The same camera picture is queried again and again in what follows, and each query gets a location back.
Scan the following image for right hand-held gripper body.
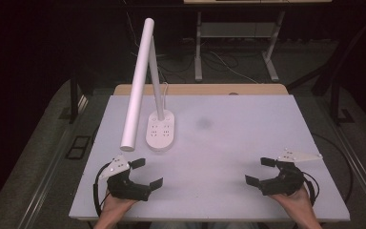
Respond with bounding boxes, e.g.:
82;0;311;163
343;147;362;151
259;148;324;197

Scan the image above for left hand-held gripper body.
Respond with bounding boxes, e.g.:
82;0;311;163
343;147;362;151
98;155;152;202

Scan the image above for person's left hand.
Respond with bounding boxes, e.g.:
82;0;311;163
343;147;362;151
100;190;140;221

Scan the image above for person's right hand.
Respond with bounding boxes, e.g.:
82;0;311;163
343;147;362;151
269;185;315;219

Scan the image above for white table cover sheet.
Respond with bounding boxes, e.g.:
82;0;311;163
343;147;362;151
69;94;351;222

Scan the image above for white desk lamp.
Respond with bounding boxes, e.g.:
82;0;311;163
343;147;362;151
119;17;175;153

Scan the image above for black metal stand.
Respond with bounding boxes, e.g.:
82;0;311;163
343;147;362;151
58;74;89;125
286;12;366;126

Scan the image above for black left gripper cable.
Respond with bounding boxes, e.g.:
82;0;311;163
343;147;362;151
92;161;112;218

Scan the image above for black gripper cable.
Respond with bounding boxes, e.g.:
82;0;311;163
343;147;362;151
300;171;320;207
92;161;112;218

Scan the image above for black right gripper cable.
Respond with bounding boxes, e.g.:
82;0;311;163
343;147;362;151
300;171;320;207

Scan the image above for black rectangular floor frame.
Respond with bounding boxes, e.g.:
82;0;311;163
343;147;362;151
65;135;92;160

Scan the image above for long black floor cable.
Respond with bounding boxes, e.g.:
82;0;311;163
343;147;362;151
310;132;354;205

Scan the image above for aluminium floor rail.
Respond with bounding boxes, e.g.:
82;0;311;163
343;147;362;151
17;125;77;229
315;94;366;221

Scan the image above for white lamp cable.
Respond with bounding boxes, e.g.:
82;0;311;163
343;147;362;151
161;81;170;111

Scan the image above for white floor cable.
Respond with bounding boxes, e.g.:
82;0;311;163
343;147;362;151
209;51;259;85

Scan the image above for white metal desk frame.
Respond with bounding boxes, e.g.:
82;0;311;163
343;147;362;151
183;0;334;84

